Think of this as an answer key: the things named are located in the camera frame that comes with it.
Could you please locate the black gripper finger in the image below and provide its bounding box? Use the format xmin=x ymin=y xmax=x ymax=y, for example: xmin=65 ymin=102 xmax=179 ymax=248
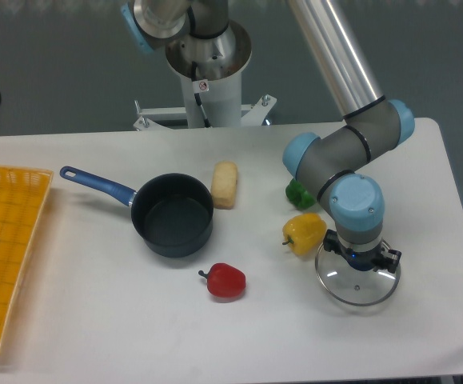
xmin=372 ymin=248 xmax=401 ymax=274
xmin=322 ymin=230 xmax=340 ymax=254

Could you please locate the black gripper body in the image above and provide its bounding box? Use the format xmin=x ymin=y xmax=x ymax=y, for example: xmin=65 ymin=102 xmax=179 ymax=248
xmin=337 ymin=234 xmax=389 ymax=272

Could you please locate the glass lid blue knob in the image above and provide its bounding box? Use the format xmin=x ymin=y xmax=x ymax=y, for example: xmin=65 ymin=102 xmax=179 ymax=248
xmin=315 ymin=245 xmax=401 ymax=306

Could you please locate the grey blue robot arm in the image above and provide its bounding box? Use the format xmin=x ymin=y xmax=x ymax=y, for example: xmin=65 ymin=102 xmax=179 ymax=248
xmin=121 ymin=1 xmax=415 ymax=273

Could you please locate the yellow bell pepper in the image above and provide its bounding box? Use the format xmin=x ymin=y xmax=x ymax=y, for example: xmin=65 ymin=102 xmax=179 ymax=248
xmin=282 ymin=213 xmax=327 ymax=257

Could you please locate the green bell pepper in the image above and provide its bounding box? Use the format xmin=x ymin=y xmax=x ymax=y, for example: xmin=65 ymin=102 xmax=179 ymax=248
xmin=285 ymin=178 xmax=316 ymax=210

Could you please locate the red bell pepper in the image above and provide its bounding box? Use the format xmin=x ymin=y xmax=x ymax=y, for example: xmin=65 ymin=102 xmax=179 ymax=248
xmin=198 ymin=262 xmax=246 ymax=298

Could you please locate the beige bread loaf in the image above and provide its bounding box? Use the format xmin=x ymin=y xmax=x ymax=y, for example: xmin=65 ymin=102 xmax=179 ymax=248
xmin=210 ymin=161 xmax=238 ymax=210

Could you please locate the yellow woven tray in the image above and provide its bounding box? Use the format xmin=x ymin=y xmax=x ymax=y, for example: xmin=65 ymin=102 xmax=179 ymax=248
xmin=0 ymin=165 xmax=54 ymax=349

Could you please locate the dark saucepan blue handle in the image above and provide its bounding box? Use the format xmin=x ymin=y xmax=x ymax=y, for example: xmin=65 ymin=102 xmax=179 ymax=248
xmin=60 ymin=166 xmax=214 ymax=258

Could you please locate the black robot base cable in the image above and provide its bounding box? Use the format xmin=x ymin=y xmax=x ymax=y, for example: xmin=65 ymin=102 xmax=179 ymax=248
xmin=190 ymin=60 xmax=213 ymax=129

